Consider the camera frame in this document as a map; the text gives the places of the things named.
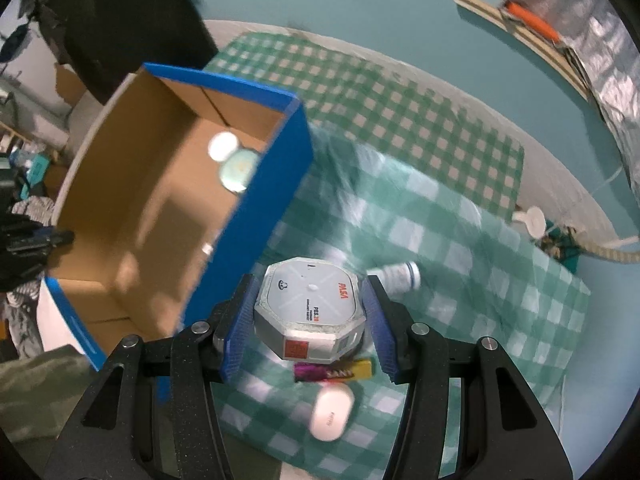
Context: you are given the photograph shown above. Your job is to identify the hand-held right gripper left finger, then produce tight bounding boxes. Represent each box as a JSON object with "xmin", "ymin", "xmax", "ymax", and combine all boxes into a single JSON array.
[{"xmin": 45, "ymin": 274, "xmax": 261, "ymax": 480}]

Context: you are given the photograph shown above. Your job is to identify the green round jar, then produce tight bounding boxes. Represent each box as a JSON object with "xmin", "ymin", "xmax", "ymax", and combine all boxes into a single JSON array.
[{"xmin": 220, "ymin": 149, "xmax": 262, "ymax": 196}]

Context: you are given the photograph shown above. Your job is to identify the teal carton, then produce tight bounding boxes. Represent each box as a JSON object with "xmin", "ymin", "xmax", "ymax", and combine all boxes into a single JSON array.
[{"xmin": 25, "ymin": 152, "xmax": 53, "ymax": 183}]

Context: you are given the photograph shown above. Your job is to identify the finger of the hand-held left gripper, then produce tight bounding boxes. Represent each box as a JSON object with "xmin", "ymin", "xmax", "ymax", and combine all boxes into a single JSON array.
[{"xmin": 7, "ymin": 229, "xmax": 76, "ymax": 257}]

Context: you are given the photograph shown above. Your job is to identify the small-check green cloth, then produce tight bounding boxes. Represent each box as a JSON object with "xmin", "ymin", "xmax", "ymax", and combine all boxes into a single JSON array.
[{"xmin": 202, "ymin": 31, "xmax": 526, "ymax": 218}]

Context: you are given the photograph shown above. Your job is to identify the wooden strip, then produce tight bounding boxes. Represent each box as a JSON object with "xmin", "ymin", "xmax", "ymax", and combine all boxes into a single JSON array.
[{"xmin": 452, "ymin": 0, "xmax": 593, "ymax": 103}]

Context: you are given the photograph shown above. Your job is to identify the thick beige rope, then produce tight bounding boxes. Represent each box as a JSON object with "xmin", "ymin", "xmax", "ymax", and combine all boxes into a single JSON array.
[{"xmin": 577, "ymin": 237, "xmax": 640, "ymax": 265}]

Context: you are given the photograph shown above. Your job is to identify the white plastic jug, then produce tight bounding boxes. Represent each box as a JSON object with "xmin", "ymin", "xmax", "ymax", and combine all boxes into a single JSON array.
[{"xmin": 511, "ymin": 206, "xmax": 548, "ymax": 238}]

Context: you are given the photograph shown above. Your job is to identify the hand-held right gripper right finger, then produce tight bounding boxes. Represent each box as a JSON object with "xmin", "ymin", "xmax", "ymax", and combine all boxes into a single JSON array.
[{"xmin": 361, "ymin": 275, "xmax": 573, "ymax": 480}]

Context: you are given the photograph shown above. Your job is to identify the crinkled silver foil sheet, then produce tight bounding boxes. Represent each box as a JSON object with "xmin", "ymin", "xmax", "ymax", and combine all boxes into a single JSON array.
[{"xmin": 502, "ymin": 0, "xmax": 640, "ymax": 196}]

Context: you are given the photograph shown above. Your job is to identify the orange block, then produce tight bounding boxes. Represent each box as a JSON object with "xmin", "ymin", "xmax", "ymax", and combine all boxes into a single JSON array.
[{"xmin": 505, "ymin": 2, "xmax": 561, "ymax": 43}]

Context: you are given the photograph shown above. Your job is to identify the pink and gold bar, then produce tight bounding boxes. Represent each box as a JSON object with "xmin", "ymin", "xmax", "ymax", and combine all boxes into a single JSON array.
[{"xmin": 293, "ymin": 358, "xmax": 373, "ymax": 383}]

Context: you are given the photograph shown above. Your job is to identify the large-check green cloth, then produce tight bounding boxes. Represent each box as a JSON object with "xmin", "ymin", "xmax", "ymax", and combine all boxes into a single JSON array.
[{"xmin": 210, "ymin": 125, "xmax": 592, "ymax": 480}]

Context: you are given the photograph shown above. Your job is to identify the white octagonal box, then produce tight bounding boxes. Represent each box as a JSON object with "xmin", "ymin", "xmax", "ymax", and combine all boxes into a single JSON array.
[{"xmin": 254, "ymin": 256, "xmax": 368, "ymax": 366}]

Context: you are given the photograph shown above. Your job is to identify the striped grey cloth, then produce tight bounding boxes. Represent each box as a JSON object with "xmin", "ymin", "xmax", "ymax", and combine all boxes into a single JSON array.
[{"xmin": 5, "ymin": 280, "xmax": 46, "ymax": 361}]

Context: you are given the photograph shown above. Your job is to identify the white pill bottle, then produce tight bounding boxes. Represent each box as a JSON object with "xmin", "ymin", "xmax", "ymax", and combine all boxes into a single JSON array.
[
  {"xmin": 207, "ymin": 131, "xmax": 241, "ymax": 163},
  {"xmin": 367, "ymin": 261, "xmax": 422, "ymax": 293}
]

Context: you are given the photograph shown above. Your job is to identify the blue-rimmed cardboard box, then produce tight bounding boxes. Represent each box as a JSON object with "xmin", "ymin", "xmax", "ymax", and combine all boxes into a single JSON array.
[{"xmin": 37, "ymin": 62, "xmax": 315, "ymax": 373}]

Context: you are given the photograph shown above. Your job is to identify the black cloth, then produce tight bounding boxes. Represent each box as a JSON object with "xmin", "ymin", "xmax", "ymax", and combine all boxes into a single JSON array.
[{"xmin": 30, "ymin": 0, "xmax": 221, "ymax": 106}]

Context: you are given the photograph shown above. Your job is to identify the person's camouflage trousers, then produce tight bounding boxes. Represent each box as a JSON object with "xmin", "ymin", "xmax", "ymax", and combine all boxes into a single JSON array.
[{"xmin": 0, "ymin": 344, "xmax": 103, "ymax": 443}]

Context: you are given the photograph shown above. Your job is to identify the white oval case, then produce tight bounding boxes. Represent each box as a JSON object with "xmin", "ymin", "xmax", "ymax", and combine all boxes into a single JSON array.
[{"xmin": 308, "ymin": 382, "xmax": 356, "ymax": 442}]

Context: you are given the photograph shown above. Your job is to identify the teal patterned bag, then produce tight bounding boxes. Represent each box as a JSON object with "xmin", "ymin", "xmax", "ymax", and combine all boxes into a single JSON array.
[{"xmin": 537, "ymin": 225, "xmax": 583, "ymax": 273}]

